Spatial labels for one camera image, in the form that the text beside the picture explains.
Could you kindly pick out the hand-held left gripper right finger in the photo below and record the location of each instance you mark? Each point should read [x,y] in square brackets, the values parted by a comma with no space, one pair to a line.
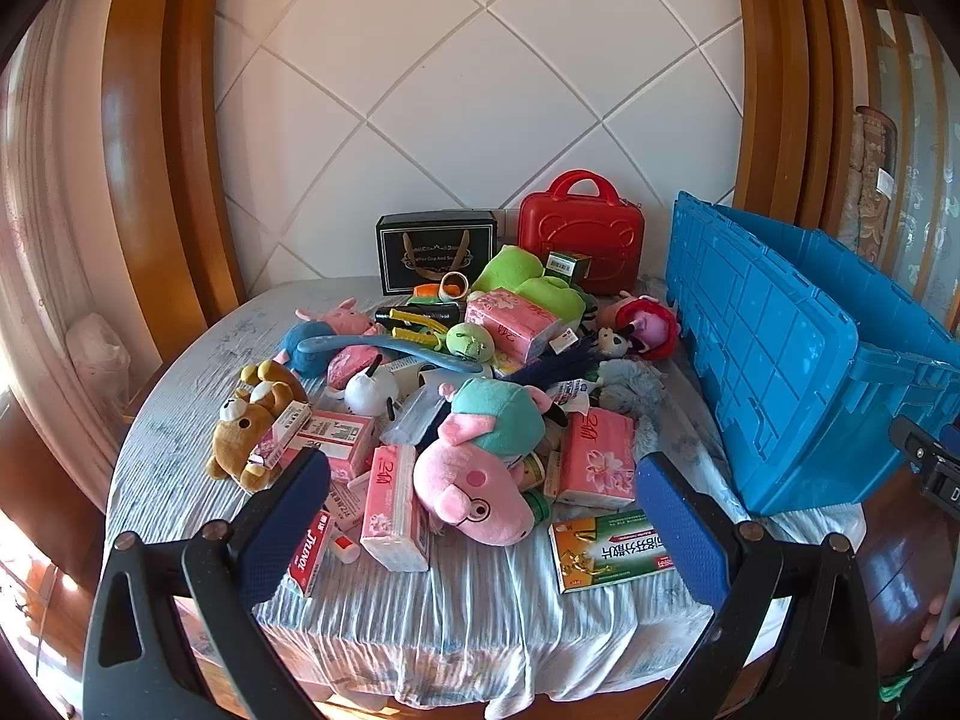
[675,532]

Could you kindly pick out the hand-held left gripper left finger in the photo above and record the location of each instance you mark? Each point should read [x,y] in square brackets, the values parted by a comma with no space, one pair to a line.
[289,525]

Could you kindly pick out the green orange medicine box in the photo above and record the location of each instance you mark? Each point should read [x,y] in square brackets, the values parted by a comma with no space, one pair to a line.
[611,551]

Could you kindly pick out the white bottle tan green label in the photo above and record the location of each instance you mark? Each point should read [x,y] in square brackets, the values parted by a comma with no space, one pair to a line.
[535,472]

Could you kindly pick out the clear plastic floss box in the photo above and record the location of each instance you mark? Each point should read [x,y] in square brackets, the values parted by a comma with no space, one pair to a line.
[412,416]

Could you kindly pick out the blue plastic crate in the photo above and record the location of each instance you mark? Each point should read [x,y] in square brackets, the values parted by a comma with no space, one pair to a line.
[772,360]

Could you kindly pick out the blue feather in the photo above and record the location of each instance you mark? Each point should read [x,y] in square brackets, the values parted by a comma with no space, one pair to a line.
[555,364]

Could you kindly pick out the person's right hand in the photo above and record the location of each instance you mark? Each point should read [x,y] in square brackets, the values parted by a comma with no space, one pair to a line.
[941,626]

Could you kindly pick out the red white medicine box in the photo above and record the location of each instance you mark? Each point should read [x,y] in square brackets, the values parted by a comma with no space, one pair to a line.
[315,555]

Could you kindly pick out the white text medicine box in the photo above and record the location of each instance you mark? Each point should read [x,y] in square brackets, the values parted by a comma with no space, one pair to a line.
[346,502]

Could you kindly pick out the tiny white red box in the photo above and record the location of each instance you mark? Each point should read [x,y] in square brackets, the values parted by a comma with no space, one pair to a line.
[346,547]

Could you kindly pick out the slim white pink medicine box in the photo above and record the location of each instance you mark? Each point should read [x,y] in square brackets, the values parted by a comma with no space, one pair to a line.
[285,431]

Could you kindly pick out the pink barcode medicine box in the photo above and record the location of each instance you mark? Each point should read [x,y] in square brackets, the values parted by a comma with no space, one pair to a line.
[341,439]

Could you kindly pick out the brown bear plush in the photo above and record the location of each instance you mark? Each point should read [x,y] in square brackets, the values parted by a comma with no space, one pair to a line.
[240,435]

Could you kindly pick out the pink tissue pack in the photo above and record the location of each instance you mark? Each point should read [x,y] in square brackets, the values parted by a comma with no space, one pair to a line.
[349,367]
[596,457]
[394,510]
[514,322]

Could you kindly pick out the grey fluffy plush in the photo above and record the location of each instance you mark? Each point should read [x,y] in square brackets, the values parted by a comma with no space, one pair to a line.
[630,390]

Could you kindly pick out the white round plush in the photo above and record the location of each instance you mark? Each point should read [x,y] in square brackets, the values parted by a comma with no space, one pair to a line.
[367,390]

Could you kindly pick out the white squeeze tube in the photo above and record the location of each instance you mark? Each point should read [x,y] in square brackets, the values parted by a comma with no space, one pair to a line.
[574,394]

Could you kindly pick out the blue long shoehorn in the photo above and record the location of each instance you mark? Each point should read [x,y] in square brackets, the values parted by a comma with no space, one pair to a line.
[337,345]

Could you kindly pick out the large pig plush teal hat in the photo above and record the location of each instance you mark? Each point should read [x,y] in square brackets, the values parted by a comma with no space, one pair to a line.
[472,480]

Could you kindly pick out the pig plush blue shirt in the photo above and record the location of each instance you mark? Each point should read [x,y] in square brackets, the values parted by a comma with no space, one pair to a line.
[315,337]

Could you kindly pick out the striped pale blue tablecloth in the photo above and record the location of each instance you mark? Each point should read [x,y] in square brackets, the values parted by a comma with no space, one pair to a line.
[465,615]

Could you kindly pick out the small white doll plush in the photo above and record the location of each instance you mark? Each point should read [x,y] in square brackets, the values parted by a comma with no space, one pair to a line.
[613,343]

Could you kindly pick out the red hooded pink plush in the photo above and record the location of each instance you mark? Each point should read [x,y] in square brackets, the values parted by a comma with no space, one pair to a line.
[652,326]

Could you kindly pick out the white red carton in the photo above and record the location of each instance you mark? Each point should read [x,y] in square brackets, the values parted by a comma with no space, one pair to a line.
[568,339]

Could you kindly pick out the yellow plastic tongs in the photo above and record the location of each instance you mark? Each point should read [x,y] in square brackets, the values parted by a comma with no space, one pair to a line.
[416,330]

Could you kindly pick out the black shiny tube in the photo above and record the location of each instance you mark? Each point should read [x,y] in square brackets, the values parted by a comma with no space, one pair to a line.
[420,313]

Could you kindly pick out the white plastic bag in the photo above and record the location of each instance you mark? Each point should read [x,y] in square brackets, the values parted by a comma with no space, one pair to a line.
[97,352]

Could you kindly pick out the orange plastic piece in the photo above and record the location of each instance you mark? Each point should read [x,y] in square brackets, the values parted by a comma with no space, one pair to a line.
[427,291]

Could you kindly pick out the small green box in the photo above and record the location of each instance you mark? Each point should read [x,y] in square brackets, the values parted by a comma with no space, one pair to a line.
[566,268]

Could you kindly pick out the tape roll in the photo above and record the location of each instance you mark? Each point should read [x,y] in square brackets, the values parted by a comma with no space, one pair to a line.
[454,286]

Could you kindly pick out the green frog plush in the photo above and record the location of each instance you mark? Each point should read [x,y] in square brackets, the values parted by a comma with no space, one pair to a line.
[525,277]

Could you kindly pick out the white lace curtain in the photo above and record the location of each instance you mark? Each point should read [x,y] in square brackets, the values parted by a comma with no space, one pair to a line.
[922,165]

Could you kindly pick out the black gift box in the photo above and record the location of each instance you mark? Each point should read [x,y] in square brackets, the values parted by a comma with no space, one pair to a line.
[435,247]

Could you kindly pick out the red small suitcase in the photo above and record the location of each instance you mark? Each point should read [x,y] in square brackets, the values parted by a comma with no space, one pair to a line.
[581,229]

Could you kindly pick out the pink curtain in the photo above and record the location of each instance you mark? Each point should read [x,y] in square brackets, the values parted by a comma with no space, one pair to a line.
[60,240]

